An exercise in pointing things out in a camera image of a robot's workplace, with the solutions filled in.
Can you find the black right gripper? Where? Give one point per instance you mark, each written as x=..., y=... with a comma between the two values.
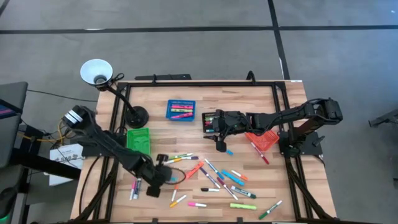
x=231, y=123

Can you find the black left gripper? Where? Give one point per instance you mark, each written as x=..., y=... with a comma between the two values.
x=155, y=175

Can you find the teal whiteboard marker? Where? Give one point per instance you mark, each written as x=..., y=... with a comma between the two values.
x=210, y=130

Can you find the pink whiteboard marker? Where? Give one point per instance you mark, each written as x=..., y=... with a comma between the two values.
x=207, y=127

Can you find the small yellow cap marker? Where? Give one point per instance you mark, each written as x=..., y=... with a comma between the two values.
x=172, y=161
x=178, y=201

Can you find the small blue cap marker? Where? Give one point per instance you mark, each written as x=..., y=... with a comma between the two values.
x=230, y=152

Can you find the small orange cap marker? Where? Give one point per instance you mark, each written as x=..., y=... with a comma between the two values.
x=240, y=175
x=174, y=194

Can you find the small pink cap marker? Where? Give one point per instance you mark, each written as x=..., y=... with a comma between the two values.
x=132, y=190
x=197, y=204

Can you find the small purple cap marker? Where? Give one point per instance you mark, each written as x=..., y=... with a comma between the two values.
x=190, y=158

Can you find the thin light green marker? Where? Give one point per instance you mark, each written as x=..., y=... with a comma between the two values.
x=178, y=155

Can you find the thin blue marker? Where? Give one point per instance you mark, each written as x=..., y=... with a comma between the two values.
x=214, y=169

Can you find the orange highlighter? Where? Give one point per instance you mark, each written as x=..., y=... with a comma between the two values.
x=194, y=170

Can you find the green plastic basket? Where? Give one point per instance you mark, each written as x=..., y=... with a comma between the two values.
x=138, y=140

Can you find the light green highlighter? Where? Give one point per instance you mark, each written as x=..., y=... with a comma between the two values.
x=243, y=206
x=182, y=110

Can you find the thin purple marker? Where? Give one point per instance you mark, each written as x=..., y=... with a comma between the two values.
x=210, y=177

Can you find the thin red marker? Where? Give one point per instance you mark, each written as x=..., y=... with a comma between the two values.
x=260, y=153

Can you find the small black cap marker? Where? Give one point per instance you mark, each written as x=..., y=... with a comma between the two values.
x=210, y=189

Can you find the orange plastic basket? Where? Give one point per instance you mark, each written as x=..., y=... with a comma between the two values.
x=264, y=140

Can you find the thin maroon marker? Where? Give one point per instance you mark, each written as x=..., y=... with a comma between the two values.
x=227, y=188

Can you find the blue plastic basket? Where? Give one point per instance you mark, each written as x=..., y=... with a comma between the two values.
x=168, y=102

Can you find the green whiteboard marker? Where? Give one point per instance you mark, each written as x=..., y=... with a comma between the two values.
x=209, y=118
x=243, y=192

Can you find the thin dark green marker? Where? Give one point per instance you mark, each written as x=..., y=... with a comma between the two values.
x=270, y=209

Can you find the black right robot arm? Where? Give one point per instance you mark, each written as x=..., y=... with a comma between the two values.
x=280, y=118

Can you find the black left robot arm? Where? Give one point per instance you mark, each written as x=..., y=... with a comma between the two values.
x=105, y=143

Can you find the red whiteboard marker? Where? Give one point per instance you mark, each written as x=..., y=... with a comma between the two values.
x=207, y=123

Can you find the black plastic basket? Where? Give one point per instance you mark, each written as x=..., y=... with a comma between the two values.
x=203, y=124

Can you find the black clamp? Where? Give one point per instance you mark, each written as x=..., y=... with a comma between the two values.
x=251, y=77

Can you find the black power strip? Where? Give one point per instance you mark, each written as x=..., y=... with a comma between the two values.
x=168, y=76

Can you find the white printed paper sheet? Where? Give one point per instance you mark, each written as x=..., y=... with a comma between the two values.
x=66, y=155

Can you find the black desk lamp white shade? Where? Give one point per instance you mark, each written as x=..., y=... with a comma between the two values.
x=94, y=70

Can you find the black device with light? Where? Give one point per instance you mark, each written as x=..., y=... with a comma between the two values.
x=7, y=202

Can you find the dark screen device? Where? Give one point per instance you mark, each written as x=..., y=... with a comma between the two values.
x=6, y=109

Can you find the black stand leg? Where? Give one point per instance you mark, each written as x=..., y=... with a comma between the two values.
x=388, y=118

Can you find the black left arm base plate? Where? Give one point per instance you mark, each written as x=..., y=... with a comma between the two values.
x=90, y=151

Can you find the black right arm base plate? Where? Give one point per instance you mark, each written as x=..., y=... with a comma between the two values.
x=308, y=146

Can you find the black side table frame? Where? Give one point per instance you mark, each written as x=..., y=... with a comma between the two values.
x=43, y=165

